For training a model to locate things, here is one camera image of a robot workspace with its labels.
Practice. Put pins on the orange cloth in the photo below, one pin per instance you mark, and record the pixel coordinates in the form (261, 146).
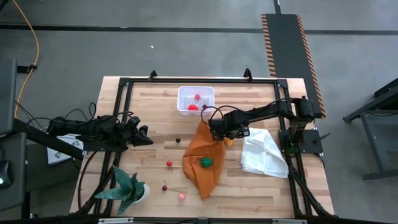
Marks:
(202, 183)

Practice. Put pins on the toy orange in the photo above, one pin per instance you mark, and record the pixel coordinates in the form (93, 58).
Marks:
(229, 143)

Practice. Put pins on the black diagonal beam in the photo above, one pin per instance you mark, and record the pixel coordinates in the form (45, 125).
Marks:
(40, 137)

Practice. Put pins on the black table frame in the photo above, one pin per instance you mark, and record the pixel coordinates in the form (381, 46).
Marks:
(202, 81)

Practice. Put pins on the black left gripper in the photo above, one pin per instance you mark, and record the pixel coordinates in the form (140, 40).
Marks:
(126, 133)

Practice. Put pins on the dark desk top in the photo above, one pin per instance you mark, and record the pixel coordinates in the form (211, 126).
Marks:
(14, 193)

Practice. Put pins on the grey desk panel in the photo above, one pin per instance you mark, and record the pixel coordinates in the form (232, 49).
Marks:
(7, 96)

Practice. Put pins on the white printed box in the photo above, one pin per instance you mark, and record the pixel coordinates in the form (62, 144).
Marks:
(59, 155)

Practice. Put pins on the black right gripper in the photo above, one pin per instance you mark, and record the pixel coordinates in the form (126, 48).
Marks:
(228, 124)

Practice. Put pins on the silver mounting plate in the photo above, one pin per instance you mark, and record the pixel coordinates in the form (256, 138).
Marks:
(115, 221)
(289, 221)

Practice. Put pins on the dark red toy berry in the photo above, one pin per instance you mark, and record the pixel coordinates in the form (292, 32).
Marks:
(204, 106)

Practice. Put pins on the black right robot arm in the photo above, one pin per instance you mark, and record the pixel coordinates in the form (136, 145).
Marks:
(267, 110)

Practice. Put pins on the green toy pepper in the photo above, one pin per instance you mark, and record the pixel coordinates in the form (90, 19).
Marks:
(206, 162)

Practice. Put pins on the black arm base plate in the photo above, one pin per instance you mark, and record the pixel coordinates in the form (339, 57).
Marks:
(311, 140)
(102, 147)

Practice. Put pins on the pink toy peach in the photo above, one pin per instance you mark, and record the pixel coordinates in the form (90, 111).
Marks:
(181, 197)
(196, 97)

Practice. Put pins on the black computer mouse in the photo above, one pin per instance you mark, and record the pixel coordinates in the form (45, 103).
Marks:
(4, 174)

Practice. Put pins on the snake plant in white pot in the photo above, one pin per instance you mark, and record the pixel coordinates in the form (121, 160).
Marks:
(130, 189)

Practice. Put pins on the white cloth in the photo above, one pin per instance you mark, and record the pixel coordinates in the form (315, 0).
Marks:
(264, 152)

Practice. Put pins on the black ramp with striped edges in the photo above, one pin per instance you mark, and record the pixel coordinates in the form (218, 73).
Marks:
(289, 62)

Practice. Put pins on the black metal stand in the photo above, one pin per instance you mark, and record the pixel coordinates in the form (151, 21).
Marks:
(376, 130)

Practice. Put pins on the black arched frame bracket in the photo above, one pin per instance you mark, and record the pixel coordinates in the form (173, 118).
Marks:
(247, 74)
(152, 75)

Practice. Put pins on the white perforated plastic basket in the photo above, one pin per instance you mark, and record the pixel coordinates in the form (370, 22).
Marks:
(186, 93)

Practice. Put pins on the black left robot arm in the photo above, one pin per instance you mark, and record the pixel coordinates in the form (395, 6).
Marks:
(81, 126)

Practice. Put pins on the dark red toy cherry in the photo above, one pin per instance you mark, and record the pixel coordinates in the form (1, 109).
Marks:
(164, 188)

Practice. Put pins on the red toy tomato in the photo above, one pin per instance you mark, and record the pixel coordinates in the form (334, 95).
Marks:
(192, 108)

